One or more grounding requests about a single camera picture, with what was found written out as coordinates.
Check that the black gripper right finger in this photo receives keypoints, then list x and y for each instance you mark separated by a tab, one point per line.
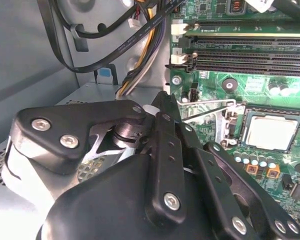
215	180

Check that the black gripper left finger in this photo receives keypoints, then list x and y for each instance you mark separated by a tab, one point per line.
52	140

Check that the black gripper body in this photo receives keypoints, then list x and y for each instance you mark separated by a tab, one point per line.
102	205

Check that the silver CPU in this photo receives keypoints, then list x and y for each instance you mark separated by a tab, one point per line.
272	133

